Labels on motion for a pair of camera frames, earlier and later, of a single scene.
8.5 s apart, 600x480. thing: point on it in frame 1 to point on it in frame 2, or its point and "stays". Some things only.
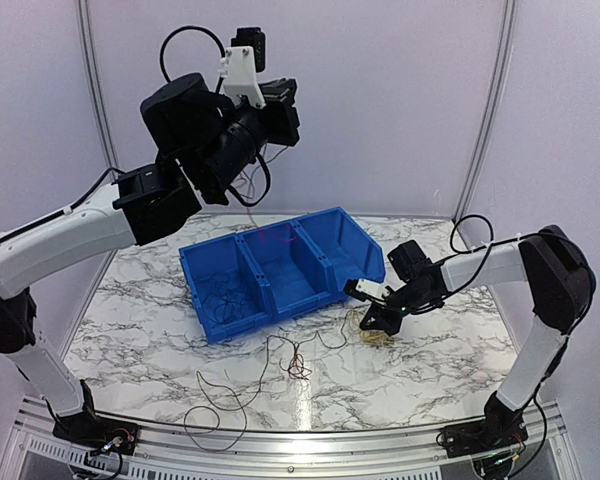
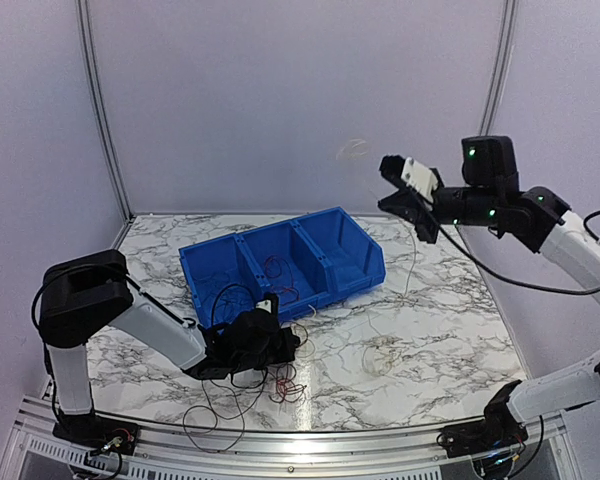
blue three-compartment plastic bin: [244, 281] stays
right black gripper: [390, 325] to [412, 207]
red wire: [266, 362] to [276, 269]
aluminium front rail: [415, 454] stays
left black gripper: [282, 95] to [287, 350]
